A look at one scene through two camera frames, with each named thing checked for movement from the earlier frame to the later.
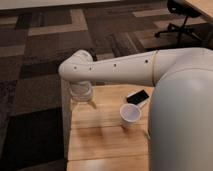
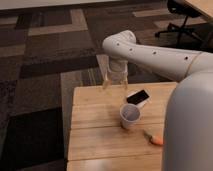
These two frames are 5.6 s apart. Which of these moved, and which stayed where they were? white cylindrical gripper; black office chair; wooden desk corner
Moved: white cylindrical gripper
Stayed: wooden desk corner; black office chair
